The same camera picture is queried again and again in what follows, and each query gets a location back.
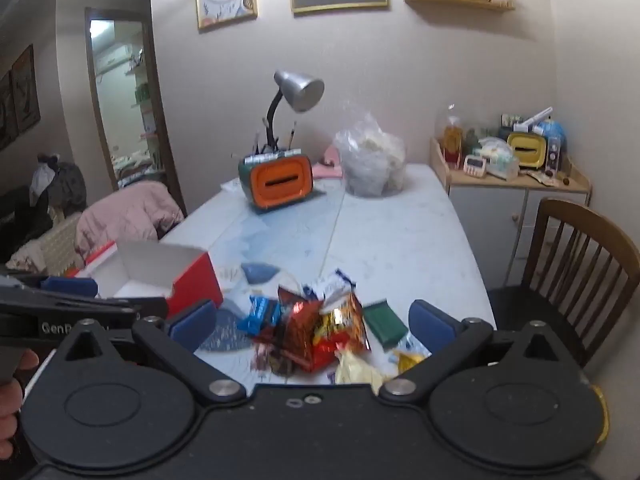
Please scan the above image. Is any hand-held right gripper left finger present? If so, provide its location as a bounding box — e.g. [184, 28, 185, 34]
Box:
[55, 300, 247, 403]

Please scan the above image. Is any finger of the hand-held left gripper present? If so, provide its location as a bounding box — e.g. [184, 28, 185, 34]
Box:
[20, 275, 99, 300]
[50, 294, 169, 318]

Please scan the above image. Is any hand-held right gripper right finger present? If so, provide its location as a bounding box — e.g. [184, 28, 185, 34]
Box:
[378, 300, 583, 403]

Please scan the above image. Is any light blue snack packet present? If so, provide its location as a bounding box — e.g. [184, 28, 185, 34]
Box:
[396, 334, 432, 357]

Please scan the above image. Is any red cardboard box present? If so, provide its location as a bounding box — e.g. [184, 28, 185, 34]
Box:
[65, 240, 224, 318]

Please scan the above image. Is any green snack packet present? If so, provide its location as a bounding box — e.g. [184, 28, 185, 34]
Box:
[362, 299, 409, 352]

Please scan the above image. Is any blue striped snack packet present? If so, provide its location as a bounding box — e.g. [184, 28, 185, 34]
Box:
[237, 295, 284, 337]

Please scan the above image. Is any pale yellow snack packet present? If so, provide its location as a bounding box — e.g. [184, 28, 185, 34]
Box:
[333, 347, 396, 386]

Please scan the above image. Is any red yellow snack packet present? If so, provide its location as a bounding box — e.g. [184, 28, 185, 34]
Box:
[310, 292, 372, 372]

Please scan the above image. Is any white blue snack packet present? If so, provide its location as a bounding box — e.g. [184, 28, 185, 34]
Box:
[302, 270, 357, 311]

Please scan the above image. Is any person's left hand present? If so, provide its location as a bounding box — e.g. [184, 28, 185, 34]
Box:
[0, 349, 40, 456]

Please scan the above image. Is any pink padded jacket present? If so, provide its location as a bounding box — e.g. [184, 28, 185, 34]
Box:
[75, 181, 185, 261]

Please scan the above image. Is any wooden chair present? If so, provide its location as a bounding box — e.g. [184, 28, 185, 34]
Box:
[487, 197, 640, 368]

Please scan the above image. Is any pile of dark clothes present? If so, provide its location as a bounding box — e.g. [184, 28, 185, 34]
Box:
[30, 152, 87, 207]

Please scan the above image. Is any white wooden cabinet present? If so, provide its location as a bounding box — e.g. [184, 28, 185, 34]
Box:
[430, 137, 593, 287]

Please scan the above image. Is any white timer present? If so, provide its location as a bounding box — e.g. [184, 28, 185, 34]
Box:
[463, 155, 489, 179]

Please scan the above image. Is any orange green tissue box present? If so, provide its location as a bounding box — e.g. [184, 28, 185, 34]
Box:
[237, 149, 315, 214]

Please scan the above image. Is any clear plastic bag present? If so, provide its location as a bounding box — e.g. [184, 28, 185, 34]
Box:
[334, 110, 407, 197]

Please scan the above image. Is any white tissue pack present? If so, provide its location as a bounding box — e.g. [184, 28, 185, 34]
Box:
[487, 147, 521, 181]

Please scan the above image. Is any clear drink bottle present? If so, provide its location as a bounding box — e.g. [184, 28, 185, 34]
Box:
[442, 105, 464, 163]

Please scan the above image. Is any yellow rimmed dark object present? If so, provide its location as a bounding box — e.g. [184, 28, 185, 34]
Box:
[587, 385, 611, 453]

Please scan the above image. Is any yellow tissue box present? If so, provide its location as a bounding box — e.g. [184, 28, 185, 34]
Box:
[506, 132, 547, 170]

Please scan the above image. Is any blue round pack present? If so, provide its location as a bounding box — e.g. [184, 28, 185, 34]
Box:
[537, 119, 569, 149]

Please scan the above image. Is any white tube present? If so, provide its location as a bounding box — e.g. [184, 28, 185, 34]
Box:
[517, 106, 555, 132]

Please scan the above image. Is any silver desk lamp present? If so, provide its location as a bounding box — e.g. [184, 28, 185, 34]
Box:
[265, 70, 326, 153]

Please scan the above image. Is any wooden door frame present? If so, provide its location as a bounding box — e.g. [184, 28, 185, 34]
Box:
[84, 7, 187, 211]

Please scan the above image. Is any dark framed wall picture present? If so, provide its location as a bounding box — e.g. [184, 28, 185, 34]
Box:
[0, 71, 20, 152]
[11, 44, 42, 135]

